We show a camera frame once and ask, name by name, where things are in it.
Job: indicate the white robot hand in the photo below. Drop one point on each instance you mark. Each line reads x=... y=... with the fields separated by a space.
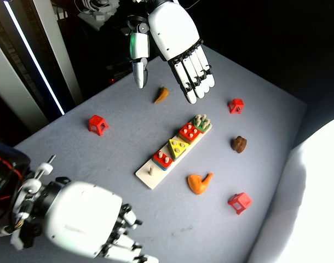
x=82 y=219
x=175 y=30

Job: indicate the wooden shape sorter board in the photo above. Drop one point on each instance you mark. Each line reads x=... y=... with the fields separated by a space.
x=145 y=175

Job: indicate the red toy stool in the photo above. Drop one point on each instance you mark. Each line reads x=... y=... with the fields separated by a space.
x=97 y=124
x=235 y=105
x=240 y=202

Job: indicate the orange toy chicken drumstick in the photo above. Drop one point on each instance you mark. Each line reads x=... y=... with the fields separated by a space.
x=198 y=183

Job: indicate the grey table cloth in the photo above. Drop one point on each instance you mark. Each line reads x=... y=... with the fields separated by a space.
x=210 y=233

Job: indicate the brown toy food lump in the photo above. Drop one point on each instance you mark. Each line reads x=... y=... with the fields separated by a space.
x=239 y=143

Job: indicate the white light strip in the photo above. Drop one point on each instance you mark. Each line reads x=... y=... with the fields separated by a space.
x=33 y=54

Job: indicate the white panel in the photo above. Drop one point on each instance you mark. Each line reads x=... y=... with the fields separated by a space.
x=11 y=82

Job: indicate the white cloth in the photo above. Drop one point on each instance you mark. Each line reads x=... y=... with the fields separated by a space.
x=306 y=205

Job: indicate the white post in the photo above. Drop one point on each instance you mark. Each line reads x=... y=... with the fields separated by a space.
x=60 y=49

